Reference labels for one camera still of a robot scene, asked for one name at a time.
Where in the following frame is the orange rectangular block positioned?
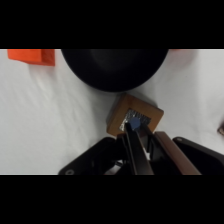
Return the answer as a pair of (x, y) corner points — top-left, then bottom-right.
(7, 49), (56, 67)

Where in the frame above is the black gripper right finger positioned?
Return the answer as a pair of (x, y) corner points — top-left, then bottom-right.
(154, 130), (203, 176)

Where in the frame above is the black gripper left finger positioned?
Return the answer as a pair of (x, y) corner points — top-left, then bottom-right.
(123, 121), (155, 176)

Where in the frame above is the wooden block with blue sticker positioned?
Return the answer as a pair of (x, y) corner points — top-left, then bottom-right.
(106, 93), (165, 138)

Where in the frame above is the black bowl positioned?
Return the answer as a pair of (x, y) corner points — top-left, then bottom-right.
(60, 49), (170, 93)

